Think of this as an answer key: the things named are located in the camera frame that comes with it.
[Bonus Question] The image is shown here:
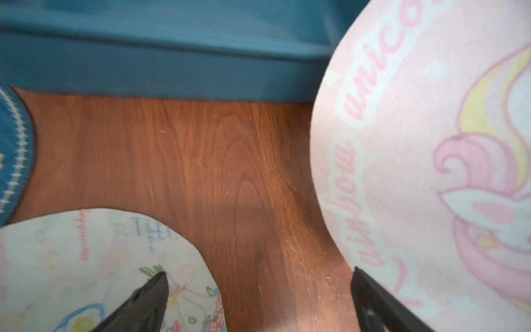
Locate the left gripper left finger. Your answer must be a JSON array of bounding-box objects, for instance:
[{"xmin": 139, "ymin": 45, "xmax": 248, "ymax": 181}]
[{"xmin": 93, "ymin": 272, "xmax": 170, "ymax": 332}]

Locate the pink unicorn coaster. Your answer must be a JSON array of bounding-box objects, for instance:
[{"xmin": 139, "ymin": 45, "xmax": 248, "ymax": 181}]
[{"xmin": 311, "ymin": 1, "xmax": 530, "ymax": 331}]

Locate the teal plastic storage box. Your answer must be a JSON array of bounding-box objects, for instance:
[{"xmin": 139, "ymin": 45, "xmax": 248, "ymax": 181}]
[{"xmin": 1, "ymin": 1, "xmax": 366, "ymax": 103}]

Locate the white butterfly coaster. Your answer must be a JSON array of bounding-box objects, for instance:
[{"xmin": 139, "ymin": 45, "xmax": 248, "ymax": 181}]
[{"xmin": 1, "ymin": 208, "xmax": 227, "ymax": 331}]

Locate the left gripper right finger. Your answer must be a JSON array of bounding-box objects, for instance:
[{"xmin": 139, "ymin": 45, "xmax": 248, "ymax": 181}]
[{"xmin": 351, "ymin": 267, "xmax": 433, "ymax": 332}]

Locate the blue denim bears coaster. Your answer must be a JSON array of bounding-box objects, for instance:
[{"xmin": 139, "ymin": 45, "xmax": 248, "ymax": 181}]
[{"xmin": 1, "ymin": 83, "xmax": 35, "ymax": 226}]

